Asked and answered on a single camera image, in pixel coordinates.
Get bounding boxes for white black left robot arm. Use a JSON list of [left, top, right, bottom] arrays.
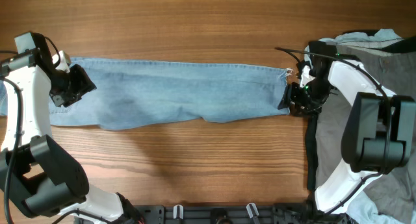
[[1, 32, 145, 223]]

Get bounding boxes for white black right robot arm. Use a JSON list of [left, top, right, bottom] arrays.
[[278, 41, 415, 223]]

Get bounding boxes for light blue cloth bottom right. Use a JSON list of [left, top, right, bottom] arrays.
[[346, 192, 415, 224]]

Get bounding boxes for light blue shirt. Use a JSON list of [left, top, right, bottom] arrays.
[[318, 29, 404, 57]]

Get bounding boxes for black garment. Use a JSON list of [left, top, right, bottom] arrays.
[[305, 37, 415, 189]]

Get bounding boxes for grey trousers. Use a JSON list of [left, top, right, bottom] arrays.
[[320, 92, 415, 205]]

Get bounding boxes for light blue denim jeans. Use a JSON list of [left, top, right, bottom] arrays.
[[0, 56, 293, 131]]

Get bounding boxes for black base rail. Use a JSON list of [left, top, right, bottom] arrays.
[[73, 203, 352, 224]]

